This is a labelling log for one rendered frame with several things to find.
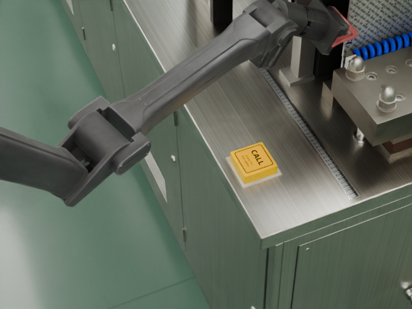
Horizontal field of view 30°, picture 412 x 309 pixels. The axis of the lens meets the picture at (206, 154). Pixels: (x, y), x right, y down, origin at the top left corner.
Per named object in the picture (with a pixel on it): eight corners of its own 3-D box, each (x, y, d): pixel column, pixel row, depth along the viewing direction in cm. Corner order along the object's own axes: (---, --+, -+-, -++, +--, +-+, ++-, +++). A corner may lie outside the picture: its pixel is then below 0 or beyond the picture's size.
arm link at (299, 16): (287, 10, 134) (273, -8, 137) (268, 41, 137) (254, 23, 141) (316, 17, 138) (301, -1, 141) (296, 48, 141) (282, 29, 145)
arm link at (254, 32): (118, 162, 109) (67, 114, 112) (115, 182, 114) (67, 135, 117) (304, 22, 131) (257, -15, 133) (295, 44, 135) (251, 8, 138)
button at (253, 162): (229, 159, 150) (229, 151, 149) (262, 149, 152) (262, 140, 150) (244, 185, 146) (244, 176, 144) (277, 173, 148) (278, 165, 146)
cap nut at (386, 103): (372, 102, 142) (375, 84, 138) (389, 96, 143) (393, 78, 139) (382, 114, 140) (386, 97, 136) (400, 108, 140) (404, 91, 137)
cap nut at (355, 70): (341, 72, 147) (344, 54, 144) (358, 66, 148) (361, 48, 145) (351, 83, 145) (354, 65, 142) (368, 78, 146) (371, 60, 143)
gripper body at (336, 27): (330, 57, 143) (300, 51, 139) (304, 25, 149) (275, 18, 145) (348, 28, 140) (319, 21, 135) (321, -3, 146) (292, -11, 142)
